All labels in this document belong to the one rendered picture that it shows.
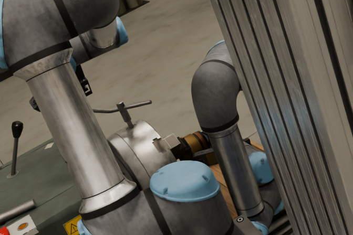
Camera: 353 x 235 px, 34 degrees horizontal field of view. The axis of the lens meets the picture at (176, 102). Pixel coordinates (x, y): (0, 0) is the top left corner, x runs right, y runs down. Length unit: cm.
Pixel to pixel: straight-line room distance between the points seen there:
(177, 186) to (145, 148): 60
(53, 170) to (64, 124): 61
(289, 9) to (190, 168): 51
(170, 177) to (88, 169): 15
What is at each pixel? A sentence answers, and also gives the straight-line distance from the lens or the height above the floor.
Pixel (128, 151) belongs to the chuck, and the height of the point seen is 122.
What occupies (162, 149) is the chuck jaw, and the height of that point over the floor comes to 118.
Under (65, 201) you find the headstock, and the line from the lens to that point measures 147.
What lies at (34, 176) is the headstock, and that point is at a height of 126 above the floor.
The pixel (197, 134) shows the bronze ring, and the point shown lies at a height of 112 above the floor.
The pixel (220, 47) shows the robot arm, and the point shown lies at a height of 143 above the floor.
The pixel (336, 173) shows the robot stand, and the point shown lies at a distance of 76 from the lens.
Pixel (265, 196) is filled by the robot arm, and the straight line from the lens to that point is 160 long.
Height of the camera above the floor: 192
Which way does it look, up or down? 23 degrees down
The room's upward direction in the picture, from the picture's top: 22 degrees counter-clockwise
